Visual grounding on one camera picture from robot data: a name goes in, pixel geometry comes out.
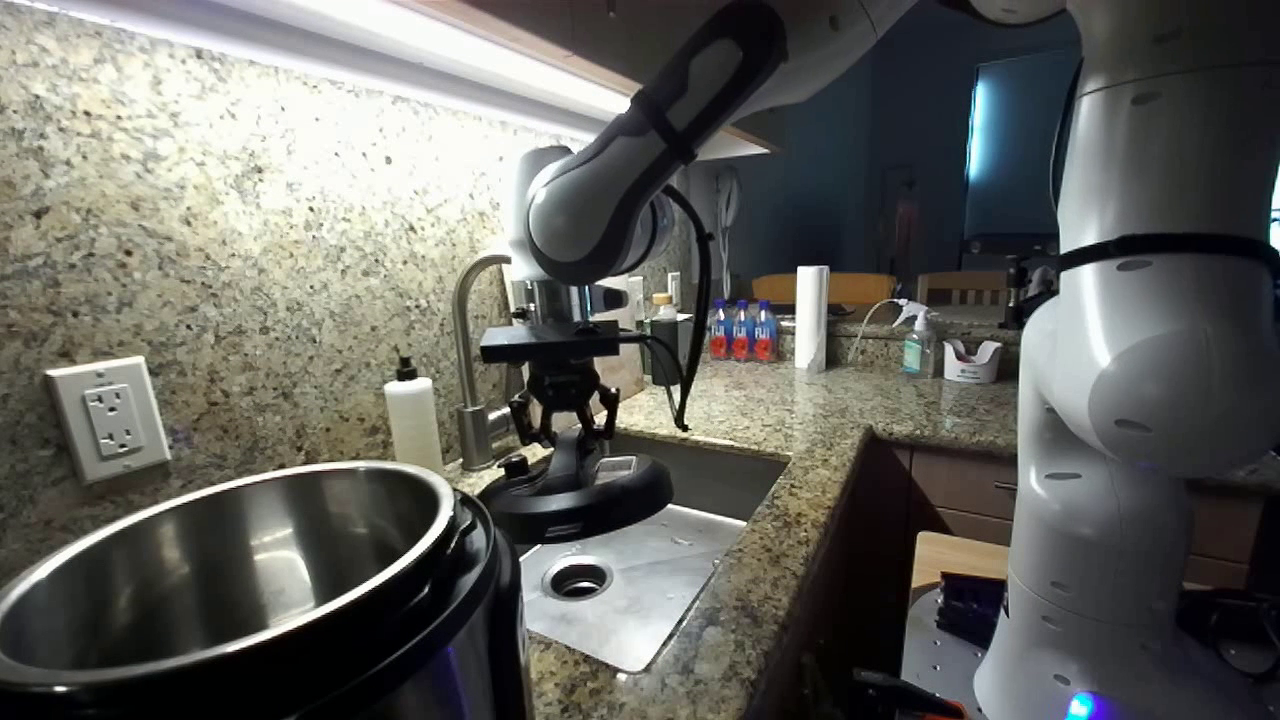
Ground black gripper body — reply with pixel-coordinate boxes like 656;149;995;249
521;356;609;413

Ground black rice cooker lid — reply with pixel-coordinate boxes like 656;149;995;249
473;429;680;548

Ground stainless steel sink basin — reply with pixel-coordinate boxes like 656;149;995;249
476;426;791;677

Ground silver black rice cooker body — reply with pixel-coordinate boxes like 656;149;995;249
0;455;532;720

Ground steel gooseneck faucet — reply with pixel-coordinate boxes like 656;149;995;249
447;254;528;472

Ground dark cylindrical container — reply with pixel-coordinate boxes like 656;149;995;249
642;309;701;394

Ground white soap dispenser bottle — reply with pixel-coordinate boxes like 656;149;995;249
380;347;447;472

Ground white paper towel roll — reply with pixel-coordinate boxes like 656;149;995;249
791;262;836;376

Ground wooden chair back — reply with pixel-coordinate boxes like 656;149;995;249
747;268;899;320
910;268;1014;318

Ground green spray bottle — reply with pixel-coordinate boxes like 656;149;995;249
891;296;939;384

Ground stainless steel inner pot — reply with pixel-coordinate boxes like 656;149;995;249
0;459;465;679

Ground wooden cabinet drawers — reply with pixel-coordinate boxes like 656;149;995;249
850;431;1271;591

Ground under-cabinet light strip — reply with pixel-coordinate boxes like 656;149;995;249
17;0;648;139

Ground dark blue box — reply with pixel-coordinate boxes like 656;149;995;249
933;574;1010;654

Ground blue lit window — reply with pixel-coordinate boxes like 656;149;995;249
962;53;1070;249

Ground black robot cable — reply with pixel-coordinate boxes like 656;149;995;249
648;181;721;438

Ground white wall outlet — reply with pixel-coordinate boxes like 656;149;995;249
44;352;174;489

